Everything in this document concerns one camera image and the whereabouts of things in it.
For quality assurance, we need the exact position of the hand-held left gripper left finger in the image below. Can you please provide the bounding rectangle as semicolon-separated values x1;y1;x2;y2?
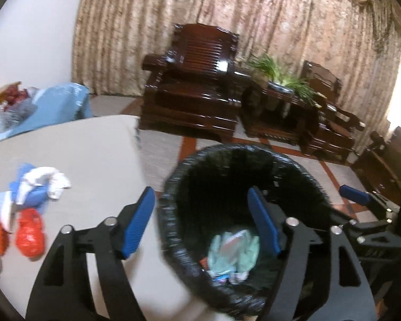
26;186;156;321

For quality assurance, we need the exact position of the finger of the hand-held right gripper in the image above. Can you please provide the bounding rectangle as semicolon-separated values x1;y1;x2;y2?
329;209;401;250
339;185;401;222

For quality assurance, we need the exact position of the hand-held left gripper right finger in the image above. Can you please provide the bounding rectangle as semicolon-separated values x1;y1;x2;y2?
247;186;378;321

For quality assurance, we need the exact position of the light green rubber glove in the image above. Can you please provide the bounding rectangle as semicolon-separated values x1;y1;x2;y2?
237;229;260;273
209;232;241;273

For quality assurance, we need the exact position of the black-lined waste bin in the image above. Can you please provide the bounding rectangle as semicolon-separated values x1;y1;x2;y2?
157;143;338;318

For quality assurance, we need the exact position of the white cloth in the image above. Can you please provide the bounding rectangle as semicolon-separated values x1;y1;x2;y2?
22;167;71;202

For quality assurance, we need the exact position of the blue packet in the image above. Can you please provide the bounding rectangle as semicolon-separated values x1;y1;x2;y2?
10;164;54;208

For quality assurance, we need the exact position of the red plastic bag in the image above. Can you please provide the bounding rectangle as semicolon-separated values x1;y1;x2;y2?
15;208;44;258

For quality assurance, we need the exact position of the dark wooden armchair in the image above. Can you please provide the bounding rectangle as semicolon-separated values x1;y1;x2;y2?
301;60;367;165
138;23;251;143

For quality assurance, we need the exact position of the dark wooden side table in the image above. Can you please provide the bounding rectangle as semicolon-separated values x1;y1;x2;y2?
242;77;322;147

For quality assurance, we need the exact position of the green potted plant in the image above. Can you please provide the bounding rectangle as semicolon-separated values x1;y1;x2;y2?
245;53;323;108

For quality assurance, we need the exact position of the blue tablecloth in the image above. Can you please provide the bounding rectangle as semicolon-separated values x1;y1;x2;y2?
0;83;94;145

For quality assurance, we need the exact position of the glass fruit bowl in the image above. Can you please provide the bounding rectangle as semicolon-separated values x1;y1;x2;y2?
0;89;39;133

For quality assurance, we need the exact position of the light wooden cabinet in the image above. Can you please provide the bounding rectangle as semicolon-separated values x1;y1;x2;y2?
0;80;22;108

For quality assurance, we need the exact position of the patterned beige curtain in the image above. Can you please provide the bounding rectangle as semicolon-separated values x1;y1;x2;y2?
72;0;401;135

